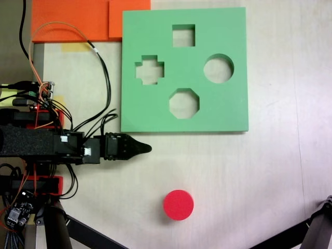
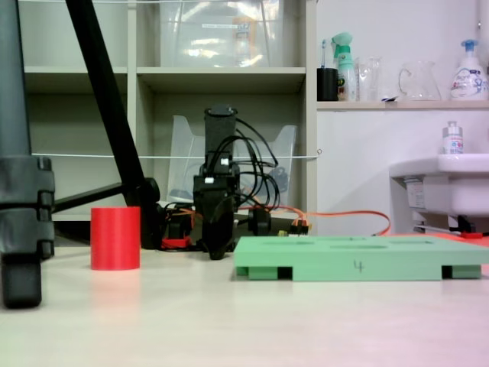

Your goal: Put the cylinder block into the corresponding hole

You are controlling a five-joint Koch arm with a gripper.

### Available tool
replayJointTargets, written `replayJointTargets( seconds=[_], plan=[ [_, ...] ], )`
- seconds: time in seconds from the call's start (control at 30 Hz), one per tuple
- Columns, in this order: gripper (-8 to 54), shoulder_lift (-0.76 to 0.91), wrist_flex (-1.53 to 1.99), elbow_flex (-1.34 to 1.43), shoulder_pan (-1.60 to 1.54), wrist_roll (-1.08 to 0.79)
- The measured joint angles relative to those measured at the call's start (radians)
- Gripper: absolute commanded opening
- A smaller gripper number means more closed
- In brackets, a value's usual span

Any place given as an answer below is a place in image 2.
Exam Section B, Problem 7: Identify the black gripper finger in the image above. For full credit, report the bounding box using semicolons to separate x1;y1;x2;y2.
202;204;235;261
198;195;235;226

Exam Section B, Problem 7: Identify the red cylinder block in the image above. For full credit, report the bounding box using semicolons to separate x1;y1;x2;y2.
90;206;141;271

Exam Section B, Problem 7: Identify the red table clamp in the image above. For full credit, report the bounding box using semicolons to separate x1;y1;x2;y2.
160;235;193;251

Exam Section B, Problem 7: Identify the clear plastic file tray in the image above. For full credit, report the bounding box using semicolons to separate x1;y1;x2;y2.
167;114;299;208

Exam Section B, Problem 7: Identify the beige shelf unit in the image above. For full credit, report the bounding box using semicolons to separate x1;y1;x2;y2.
17;0;318;230

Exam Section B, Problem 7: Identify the green shape-sorting board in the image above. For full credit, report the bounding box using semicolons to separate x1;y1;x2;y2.
232;235;489;283

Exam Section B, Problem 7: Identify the black tripod strut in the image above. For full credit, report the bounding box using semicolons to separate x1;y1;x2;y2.
52;182;129;214

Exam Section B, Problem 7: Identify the clear plastic storage box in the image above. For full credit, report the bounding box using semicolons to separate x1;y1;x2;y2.
158;0;286;69

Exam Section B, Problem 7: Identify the black cup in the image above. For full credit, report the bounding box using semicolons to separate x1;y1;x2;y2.
316;67;340;102

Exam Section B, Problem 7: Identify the green spray bottle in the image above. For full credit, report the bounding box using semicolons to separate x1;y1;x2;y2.
331;32;358;102

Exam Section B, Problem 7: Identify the clear measuring beaker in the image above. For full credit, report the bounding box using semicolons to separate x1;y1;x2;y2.
357;56;384;102

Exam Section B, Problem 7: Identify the clear glass pitcher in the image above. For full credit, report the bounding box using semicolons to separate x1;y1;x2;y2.
398;60;442;102

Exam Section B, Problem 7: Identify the white sink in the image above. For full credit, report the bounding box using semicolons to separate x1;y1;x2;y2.
388;153;489;231

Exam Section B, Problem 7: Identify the small sanitizer bottle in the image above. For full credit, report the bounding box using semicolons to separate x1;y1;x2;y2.
442;121;465;156

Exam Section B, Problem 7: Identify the white foam soap bottle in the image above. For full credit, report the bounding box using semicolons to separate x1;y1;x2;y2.
449;38;489;102

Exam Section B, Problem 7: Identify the black motor cable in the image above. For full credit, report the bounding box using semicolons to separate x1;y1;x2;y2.
235;116;280;169

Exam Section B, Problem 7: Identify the orange wire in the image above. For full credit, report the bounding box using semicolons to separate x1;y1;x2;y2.
244;205;391;238

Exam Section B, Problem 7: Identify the wooden wall shelf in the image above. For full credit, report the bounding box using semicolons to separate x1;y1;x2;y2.
316;99;489;112

